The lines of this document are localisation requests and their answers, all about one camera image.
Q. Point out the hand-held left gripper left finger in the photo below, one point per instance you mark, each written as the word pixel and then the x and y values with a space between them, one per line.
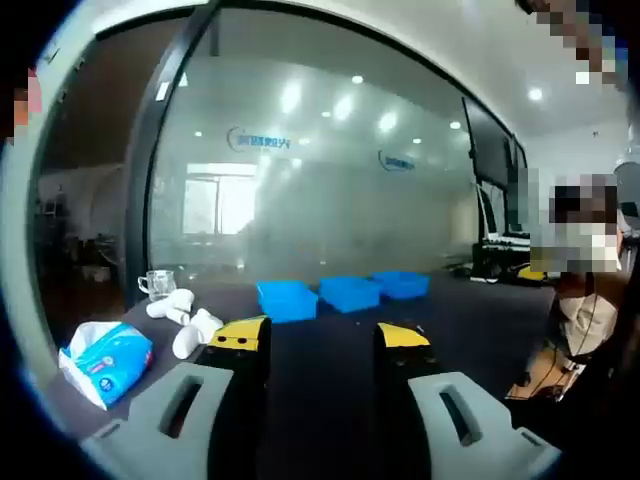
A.
pixel 200 400

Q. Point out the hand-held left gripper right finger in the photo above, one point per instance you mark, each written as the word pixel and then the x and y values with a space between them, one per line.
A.
pixel 450 405

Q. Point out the blue plastic bin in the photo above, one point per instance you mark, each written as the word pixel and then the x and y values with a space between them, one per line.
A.
pixel 285 302
pixel 402 285
pixel 350 295

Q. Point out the black device with white connectors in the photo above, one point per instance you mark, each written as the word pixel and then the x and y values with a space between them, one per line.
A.
pixel 505 241

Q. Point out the white flared plastic part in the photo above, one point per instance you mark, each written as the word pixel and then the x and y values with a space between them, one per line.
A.
pixel 195 332

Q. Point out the blue tissue pack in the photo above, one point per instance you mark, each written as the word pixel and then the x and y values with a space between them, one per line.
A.
pixel 107 360

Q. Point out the white curved plastic part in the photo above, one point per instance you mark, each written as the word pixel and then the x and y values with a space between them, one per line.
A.
pixel 170 302

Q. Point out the clear glass mug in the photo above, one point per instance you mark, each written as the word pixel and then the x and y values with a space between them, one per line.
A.
pixel 159 285

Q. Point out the large black monitor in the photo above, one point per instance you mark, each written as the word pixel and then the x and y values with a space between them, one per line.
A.
pixel 487 145

